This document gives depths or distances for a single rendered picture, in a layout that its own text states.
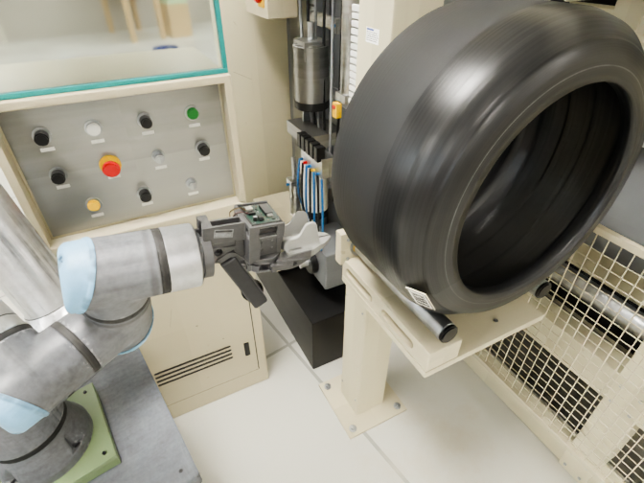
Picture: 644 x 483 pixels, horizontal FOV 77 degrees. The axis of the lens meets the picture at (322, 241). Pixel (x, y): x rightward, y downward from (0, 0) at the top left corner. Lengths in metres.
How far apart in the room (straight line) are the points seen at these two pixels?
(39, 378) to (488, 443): 1.56
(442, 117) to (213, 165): 0.80
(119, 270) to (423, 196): 0.41
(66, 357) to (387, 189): 0.49
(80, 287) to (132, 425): 0.67
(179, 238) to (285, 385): 1.38
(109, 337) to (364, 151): 0.47
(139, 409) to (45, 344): 0.58
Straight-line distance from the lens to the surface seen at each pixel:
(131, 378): 1.26
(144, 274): 0.55
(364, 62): 1.01
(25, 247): 0.96
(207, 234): 0.57
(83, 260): 0.55
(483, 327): 1.06
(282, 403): 1.83
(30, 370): 0.64
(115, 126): 1.18
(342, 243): 1.04
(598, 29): 0.74
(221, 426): 1.81
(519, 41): 0.65
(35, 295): 0.98
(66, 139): 1.19
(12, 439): 1.04
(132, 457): 1.13
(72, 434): 1.11
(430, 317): 0.89
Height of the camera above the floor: 1.54
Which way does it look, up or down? 36 degrees down
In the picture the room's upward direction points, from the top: straight up
